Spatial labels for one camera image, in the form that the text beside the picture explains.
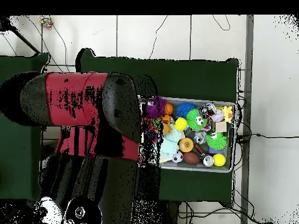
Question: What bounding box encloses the small brown football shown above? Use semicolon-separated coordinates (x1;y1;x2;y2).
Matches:
183;151;201;165

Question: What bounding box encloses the dark green table cloth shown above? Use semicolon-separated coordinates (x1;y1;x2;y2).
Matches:
77;48;240;206

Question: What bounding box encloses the blue spiky ball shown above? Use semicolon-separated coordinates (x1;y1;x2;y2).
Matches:
176;102;196;118

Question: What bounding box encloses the small orange basketball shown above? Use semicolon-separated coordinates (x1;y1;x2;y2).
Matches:
164;102;175;116

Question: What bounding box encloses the yellow ball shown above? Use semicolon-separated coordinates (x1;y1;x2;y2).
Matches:
213;153;227;168
174;117;188;131

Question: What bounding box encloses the small soccer ball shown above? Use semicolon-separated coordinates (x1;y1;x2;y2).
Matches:
172;151;184;164

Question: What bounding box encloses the purple spiky monster toy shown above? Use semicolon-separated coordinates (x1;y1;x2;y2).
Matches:
144;96;168;120

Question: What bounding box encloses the light teal cloth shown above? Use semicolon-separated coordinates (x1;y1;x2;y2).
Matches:
159;130;184;164

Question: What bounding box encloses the brown monkey toy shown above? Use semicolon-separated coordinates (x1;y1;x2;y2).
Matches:
161;118;175;136

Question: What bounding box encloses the green spiky ball with eyes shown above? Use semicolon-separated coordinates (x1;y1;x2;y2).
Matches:
186;108;208;131

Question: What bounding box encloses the small colourful toy on floor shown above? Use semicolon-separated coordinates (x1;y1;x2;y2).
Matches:
39;16;54;30

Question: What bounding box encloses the green covered side table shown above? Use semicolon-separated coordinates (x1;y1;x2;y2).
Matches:
0;53;50;201

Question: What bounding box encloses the shallow clear bin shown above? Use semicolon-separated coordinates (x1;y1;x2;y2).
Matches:
139;95;237;173

